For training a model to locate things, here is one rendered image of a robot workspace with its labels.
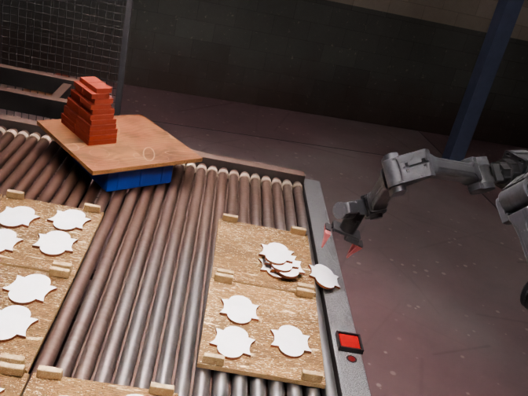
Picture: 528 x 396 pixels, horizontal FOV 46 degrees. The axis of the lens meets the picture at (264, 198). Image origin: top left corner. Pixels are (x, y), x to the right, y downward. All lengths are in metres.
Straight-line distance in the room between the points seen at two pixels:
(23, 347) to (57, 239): 0.51
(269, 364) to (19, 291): 0.72
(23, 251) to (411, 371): 2.20
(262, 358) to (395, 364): 1.83
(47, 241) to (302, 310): 0.84
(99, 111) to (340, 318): 1.23
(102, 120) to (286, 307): 1.09
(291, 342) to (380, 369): 1.65
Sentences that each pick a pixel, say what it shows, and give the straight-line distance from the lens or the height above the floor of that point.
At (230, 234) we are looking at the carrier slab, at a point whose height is 0.94.
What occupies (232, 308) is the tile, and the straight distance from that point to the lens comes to 1.90.
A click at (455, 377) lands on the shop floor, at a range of 3.62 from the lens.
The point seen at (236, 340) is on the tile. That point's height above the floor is 0.95.
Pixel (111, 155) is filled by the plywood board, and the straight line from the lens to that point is 2.51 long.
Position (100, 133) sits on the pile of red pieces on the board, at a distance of 2.57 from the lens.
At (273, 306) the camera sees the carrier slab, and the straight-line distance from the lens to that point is 1.97.
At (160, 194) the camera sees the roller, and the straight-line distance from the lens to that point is 2.52.
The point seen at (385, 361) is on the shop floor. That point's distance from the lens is 3.50.
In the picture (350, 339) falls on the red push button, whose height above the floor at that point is 0.93.
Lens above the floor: 2.05
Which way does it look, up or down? 25 degrees down
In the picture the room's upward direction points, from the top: 13 degrees clockwise
